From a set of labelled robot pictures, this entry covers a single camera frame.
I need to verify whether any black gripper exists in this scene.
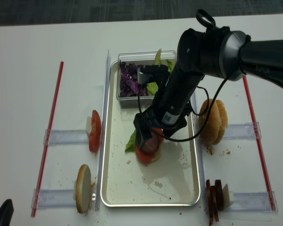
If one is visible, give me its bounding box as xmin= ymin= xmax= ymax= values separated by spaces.
xmin=133 ymin=70 xmax=193 ymax=153

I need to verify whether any round meat slice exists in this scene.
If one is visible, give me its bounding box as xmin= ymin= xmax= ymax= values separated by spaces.
xmin=141 ymin=134 xmax=162 ymax=154

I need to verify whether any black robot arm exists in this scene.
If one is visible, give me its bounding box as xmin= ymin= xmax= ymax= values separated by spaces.
xmin=133 ymin=27 xmax=283 ymax=148

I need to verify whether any lettuce leaf on tray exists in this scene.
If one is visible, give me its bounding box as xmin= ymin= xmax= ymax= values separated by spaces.
xmin=125 ymin=130 xmax=136 ymax=153

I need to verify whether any tomato slice on tray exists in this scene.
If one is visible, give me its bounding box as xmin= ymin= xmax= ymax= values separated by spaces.
xmin=134 ymin=132 xmax=163 ymax=165

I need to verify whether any green lettuce in container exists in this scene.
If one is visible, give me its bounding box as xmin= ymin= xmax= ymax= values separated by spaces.
xmin=146 ymin=49 xmax=175 ymax=96

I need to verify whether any upright tomato slice left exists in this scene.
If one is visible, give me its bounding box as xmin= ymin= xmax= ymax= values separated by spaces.
xmin=89 ymin=110 xmax=101 ymax=153

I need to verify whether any stack of meat slices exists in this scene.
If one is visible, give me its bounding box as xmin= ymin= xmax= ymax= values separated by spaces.
xmin=206 ymin=179 xmax=225 ymax=226

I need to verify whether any bottom bun on tray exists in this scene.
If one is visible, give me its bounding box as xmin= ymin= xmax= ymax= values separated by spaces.
xmin=147 ymin=147 xmax=161 ymax=164

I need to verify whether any clear plastic container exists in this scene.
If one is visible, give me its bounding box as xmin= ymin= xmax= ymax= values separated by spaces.
xmin=116 ymin=50 xmax=176 ymax=108

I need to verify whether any shredded purple cabbage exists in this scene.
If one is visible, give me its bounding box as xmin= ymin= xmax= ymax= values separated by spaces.
xmin=119 ymin=62 xmax=148 ymax=97

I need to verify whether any white pusher block left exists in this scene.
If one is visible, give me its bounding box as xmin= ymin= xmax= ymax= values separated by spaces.
xmin=85 ymin=116 xmax=92 ymax=137

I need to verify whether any white pusher block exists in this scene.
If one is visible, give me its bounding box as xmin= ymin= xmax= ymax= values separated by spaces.
xmin=85 ymin=116 xmax=92 ymax=137
xmin=222 ymin=184 xmax=234 ymax=211

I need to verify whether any white metal tray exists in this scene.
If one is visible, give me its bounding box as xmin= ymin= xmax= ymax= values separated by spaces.
xmin=100 ymin=62 xmax=191 ymax=207

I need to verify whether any sesame bun top front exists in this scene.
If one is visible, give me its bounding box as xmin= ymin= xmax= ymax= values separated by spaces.
xmin=198 ymin=100 xmax=221 ymax=145

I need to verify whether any sesame bun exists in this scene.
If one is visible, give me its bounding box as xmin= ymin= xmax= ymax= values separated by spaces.
xmin=212 ymin=100 xmax=228 ymax=145
xmin=198 ymin=100 xmax=221 ymax=145

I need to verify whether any sesame bun top rear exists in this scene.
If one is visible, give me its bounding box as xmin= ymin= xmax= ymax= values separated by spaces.
xmin=212 ymin=100 xmax=228 ymax=145

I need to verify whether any upright bun half left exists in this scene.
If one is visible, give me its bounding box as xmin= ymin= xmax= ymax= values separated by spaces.
xmin=75 ymin=164 xmax=91 ymax=213

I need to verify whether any clear holder upper left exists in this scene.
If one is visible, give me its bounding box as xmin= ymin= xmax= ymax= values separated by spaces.
xmin=43 ymin=129 xmax=89 ymax=146

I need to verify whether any clear holder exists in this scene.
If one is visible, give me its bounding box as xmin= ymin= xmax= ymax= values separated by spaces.
xmin=229 ymin=191 xmax=278 ymax=212
xmin=43 ymin=129 xmax=89 ymax=146
xmin=223 ymin=122 xmax=261 ymax=139
xmin=31 ymin=189 xmax=76 ymax=209

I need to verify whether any red strip left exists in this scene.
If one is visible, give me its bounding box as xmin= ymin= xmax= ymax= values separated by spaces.
xmin=31 ymin=61 xmax=64 ymax=218

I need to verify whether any clear holder upper right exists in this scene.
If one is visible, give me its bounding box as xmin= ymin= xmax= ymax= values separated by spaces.
xmin=223 ymin=122 xmax=261 ymax=139

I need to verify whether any white pusher block right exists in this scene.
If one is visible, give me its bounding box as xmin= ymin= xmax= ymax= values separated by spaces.
xmin=222 ymin=184 xmax=234 ymax=211

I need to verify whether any clear holder lower left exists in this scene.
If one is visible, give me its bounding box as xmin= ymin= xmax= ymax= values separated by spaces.
xmin=31 ymin=189 xmax=76 ymax=209

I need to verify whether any clear holder lower right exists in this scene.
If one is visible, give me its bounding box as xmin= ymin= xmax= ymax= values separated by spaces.
xmin=229 ymin=191 xmax=278 ymax=212

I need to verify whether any black object bottom left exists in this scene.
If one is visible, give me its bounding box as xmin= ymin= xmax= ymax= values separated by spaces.
xmin=0 ymin=199 xmax=14 ymax=226

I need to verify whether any clear rail left of tray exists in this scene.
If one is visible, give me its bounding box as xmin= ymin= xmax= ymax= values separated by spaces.
xmin=93 ymin=49 xmax=111 ymax=211

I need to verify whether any clear rail of tray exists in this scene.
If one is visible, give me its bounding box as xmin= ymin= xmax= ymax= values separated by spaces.
xmin=185 ymin=87 xmax=208 ymax=212
xmin=93 ymin=49 xmax=111 ymax=211

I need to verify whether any wrist camera grey black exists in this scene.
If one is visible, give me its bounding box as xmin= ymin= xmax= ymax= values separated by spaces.
xmin=137 ymin=65 xmax=169 ymax=85

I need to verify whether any clear rail right of tray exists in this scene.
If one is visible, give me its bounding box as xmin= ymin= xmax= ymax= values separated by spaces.
xmin=185 ymin=87 xmax=208 ymax=212

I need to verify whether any black camera cable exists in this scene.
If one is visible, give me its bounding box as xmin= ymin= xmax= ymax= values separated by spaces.
xmin=137 ymin=9 xmax=283 ymax=143

